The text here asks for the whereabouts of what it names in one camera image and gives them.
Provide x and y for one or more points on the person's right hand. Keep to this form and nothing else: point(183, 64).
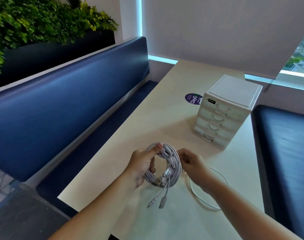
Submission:
point(197, 169)

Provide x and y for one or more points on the person's left hand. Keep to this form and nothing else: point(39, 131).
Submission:
point(138, 164)

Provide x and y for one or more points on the white mini drawer cabinet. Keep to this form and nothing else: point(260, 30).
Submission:
point(234, 91)

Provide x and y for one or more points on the person's left forearm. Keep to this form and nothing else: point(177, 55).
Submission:
point(96, 212)

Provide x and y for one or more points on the person's right forearm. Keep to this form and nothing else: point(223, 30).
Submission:
point(242, 214)

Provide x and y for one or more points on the black planter box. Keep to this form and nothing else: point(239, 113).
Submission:
point(54, 54)

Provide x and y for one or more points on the white table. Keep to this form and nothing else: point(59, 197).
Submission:
point(154, 117)

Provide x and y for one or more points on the round purple sticker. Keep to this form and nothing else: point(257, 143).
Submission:
point(193, 98)

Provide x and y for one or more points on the blue padded bench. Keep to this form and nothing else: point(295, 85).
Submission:
point(54, 109)
point(287, 159)

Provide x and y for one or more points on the white roller blind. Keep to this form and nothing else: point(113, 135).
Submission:
point(217, 29)

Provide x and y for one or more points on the glass window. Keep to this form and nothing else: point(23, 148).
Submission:
point(299, 59)

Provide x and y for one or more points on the green leafy plants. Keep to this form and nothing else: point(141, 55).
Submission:
point(29, 22)

